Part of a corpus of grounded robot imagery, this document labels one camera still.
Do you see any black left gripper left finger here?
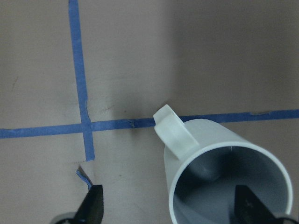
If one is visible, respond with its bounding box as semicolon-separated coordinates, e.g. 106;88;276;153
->
74;185;103;224

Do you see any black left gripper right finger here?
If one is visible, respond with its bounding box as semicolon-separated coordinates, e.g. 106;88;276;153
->
234;185;279;224

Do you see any white ribbed mug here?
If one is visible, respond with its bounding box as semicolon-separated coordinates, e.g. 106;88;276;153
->
153;105;293;224

